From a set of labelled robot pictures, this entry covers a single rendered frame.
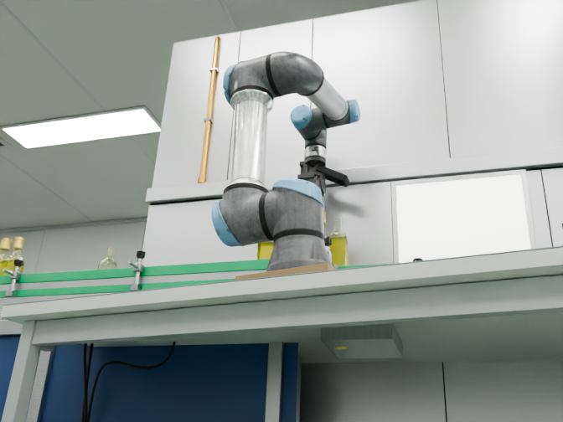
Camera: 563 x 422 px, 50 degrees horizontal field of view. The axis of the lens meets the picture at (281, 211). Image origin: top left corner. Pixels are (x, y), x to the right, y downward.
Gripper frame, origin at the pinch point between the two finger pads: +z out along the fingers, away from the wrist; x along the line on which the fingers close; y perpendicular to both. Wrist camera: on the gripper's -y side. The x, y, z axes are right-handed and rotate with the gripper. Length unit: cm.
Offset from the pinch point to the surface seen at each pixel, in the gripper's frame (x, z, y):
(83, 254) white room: -310, -124, 315
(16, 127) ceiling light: -136, -157, 267
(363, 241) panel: -12.1, 5.3, -11.8
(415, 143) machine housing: -14.9, -31.8, -30.6
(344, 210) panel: -12.0, -6.6, -5.6
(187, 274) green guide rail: 13.2, 22.5, 38.4
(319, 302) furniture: 56, 46, -13
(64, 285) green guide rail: 13, 24, 82
